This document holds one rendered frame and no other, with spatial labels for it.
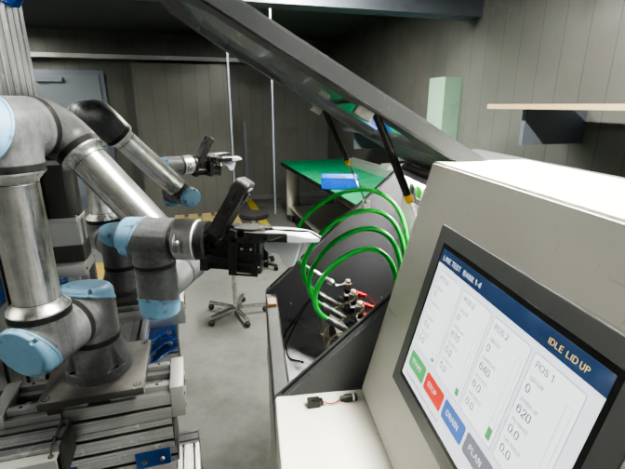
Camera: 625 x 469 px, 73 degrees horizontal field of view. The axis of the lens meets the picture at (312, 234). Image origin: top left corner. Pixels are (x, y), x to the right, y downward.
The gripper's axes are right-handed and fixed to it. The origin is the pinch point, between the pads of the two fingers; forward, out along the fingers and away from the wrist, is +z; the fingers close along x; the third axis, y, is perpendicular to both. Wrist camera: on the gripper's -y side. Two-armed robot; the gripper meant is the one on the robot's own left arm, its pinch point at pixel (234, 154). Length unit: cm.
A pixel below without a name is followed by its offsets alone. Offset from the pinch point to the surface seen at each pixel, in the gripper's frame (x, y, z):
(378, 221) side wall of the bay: 62, 14, 27
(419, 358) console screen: 125, 8, -37
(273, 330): 66, 42, -25
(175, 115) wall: -441, 54, 178
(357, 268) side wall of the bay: 61, 34, 20
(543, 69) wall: 24, -50, 243
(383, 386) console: 116, 24, -33
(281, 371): 85, 40, -37
